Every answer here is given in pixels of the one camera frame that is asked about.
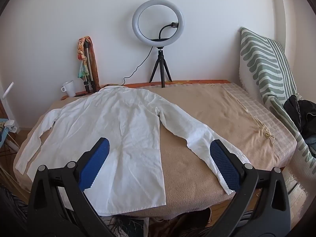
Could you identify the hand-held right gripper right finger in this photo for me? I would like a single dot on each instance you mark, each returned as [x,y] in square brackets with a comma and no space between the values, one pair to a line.
[224,165]

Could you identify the blue jeans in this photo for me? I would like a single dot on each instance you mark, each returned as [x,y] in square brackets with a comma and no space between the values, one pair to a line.
[311,148]

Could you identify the white long-sleeved shirt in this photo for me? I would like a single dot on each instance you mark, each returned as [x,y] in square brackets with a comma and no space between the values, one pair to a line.
[123,128]

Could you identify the black gooseneck phone holder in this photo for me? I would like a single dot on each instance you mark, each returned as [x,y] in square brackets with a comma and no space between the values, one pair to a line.
[160,39]

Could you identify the white mug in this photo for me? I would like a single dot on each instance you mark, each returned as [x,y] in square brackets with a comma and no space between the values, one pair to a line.
[69,88]

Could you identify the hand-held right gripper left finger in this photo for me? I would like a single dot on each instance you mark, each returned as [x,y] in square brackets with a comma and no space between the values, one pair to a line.
[95,163]

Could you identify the green and white patterned pillow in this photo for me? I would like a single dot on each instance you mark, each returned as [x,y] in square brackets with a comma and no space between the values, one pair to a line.
[261,61]

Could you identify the colourful orange scarf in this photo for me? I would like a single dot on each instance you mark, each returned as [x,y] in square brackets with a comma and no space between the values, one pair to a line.
[95,61]

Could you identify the black mini tripod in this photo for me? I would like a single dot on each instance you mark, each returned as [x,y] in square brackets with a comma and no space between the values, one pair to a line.
[161,61]

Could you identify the white fringed rug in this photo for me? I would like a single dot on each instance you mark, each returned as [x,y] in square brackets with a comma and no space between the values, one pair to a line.
[296,187]

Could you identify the dark clothes pile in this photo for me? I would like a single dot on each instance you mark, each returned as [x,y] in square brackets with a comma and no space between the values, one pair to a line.
[303,113]

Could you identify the beige blanket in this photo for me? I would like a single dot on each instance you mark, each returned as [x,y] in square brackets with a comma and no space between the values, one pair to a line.
[209,118]

